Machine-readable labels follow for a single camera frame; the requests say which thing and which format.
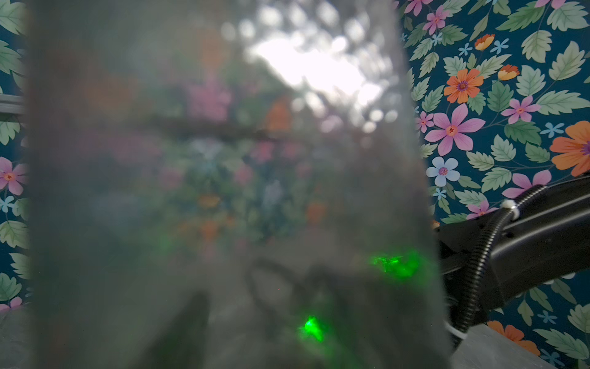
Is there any smoky spray bottle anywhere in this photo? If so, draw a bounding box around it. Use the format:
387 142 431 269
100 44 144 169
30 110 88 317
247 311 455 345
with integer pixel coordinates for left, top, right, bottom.
26 1 450 368

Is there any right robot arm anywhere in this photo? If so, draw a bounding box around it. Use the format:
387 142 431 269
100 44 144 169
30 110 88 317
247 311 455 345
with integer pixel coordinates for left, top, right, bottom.
434 174 589 347

